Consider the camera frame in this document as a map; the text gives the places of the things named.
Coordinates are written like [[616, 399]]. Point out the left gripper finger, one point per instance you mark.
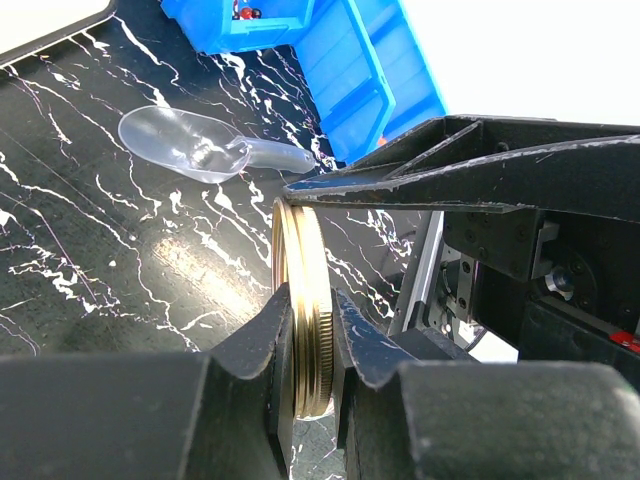
[[222, 414], [398, 417]]

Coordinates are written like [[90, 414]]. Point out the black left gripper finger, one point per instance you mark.
[[448, 140]]

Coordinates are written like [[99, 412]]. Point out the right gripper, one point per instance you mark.
[[555, 286]]

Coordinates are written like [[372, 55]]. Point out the gold jar lid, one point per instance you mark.
[[299, 260]]

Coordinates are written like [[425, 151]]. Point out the clear plastic scoop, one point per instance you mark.
[[203, 148]]

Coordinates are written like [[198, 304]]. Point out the blue bin of gummy candies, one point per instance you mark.
[[367, 75]]

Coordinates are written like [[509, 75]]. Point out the blue bin of lollipops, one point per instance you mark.
[[214, 27]]

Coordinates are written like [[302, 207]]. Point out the strawberry pattern tray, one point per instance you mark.
[[30, 26]]

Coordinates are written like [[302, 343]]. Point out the aluminium front rail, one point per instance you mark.
[[420, 279]]

